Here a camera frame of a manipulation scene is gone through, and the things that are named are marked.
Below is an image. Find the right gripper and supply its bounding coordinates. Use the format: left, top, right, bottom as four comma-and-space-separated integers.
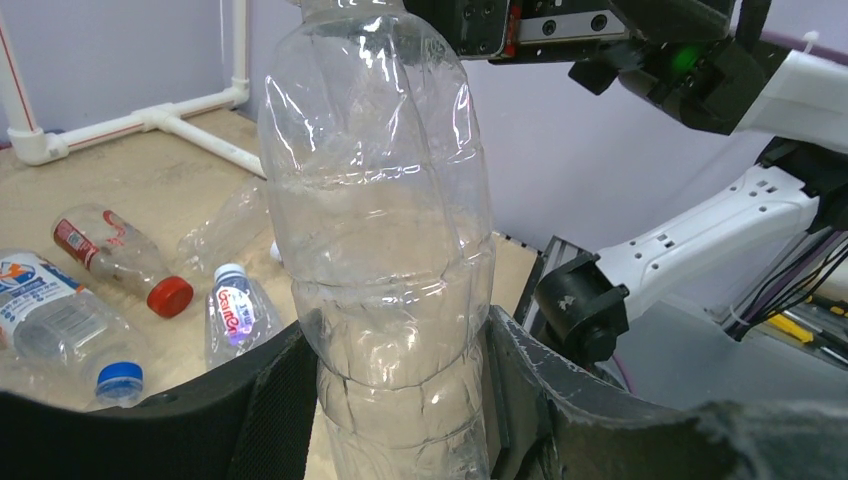
404, 0, 789, 135

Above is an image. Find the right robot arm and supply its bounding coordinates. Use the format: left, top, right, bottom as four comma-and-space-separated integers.
408, 1, 847, 367

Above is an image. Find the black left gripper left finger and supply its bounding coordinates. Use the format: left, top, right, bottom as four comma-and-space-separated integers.
1, 323, 317, 479

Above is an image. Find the white-label clear bottle white cap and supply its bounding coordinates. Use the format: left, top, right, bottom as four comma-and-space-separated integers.
1, 248, 149, 408

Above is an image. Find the large clear crushed bottle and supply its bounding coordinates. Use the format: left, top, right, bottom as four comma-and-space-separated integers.
258, 1, 495, 479

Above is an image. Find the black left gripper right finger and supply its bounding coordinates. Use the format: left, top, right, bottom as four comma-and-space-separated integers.
486, 306, 847, 479

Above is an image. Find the clear bottle near pipe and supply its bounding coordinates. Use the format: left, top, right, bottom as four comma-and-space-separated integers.
176, 177, 283, 276

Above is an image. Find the small red-label bottle white cap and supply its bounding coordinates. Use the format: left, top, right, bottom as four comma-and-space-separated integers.
205, 263, 284, 371

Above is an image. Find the red-cap clear bottle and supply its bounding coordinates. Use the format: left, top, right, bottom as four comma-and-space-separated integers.
52, 203, 194, 318

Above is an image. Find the white PVC pipe frame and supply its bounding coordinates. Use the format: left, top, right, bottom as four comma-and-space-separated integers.
1, 1, 261, 174

